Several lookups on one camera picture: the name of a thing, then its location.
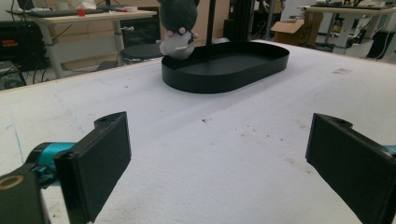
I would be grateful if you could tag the black round stool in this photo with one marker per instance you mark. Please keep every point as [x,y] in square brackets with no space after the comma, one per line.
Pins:
[140,51]

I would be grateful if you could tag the wooden desk with grey legs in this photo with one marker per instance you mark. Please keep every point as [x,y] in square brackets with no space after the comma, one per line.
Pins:
[93,17]

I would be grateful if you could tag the light desk with white legs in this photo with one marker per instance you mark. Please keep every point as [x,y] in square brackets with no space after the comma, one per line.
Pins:
[345,11]

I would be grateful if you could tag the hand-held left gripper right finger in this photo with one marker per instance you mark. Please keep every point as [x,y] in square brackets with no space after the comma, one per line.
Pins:
[351,161]

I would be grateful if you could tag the black and white plush toy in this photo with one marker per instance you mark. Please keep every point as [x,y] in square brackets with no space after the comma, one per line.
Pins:
[178,34]

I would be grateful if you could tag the brown cardboard box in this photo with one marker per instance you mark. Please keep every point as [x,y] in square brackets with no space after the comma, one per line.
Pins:
[289,31]

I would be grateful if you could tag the black oval tray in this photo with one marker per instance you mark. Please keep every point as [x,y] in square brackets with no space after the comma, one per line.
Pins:
[224,67]

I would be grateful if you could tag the white foam mat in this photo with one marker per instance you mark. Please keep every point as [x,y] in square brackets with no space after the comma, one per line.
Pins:
[199,140]

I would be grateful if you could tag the black keyboard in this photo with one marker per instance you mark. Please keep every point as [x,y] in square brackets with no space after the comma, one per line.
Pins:
[62,13]

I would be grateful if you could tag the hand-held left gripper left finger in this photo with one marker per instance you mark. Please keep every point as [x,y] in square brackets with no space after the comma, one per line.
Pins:
[96,168]

